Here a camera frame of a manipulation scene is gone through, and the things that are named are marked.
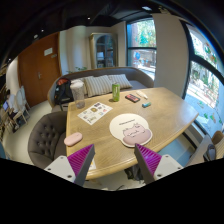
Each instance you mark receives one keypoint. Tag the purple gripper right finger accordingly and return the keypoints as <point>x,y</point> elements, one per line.
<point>148,162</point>

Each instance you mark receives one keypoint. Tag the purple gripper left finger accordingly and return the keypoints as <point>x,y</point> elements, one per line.
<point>80,162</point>

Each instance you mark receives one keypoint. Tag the grey tufted armchair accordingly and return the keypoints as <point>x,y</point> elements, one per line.
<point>46,141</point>

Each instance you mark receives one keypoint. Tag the sticker sheet paper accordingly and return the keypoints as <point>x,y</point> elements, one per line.
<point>94,113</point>

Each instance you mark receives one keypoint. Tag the teal small eraser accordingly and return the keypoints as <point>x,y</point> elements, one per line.
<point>145,105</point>

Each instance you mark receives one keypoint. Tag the wooden chair right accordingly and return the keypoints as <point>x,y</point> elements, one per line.
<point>210,149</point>

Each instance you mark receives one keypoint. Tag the black red backpack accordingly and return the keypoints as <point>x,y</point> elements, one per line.
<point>63,93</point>

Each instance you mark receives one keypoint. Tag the clear plastic tumbler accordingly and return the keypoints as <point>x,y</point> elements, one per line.
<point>77,89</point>

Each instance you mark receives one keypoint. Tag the striped cushion left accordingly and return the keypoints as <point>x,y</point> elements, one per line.
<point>98,85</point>

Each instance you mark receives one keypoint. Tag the striped cushion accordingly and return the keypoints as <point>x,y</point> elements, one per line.
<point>98,85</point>
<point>121,80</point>

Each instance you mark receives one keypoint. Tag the green drink can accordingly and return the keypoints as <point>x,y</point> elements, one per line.
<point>116,92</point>

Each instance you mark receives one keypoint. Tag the grey curved sofa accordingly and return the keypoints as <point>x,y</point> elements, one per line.
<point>137,78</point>

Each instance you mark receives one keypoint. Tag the striped cushion right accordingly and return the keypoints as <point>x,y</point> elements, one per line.
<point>121,80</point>

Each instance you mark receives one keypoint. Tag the brown wooden door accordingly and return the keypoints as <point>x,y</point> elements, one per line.
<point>38,67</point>

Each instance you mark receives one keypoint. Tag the glass door cabinet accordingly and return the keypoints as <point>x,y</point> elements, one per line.
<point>103,50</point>

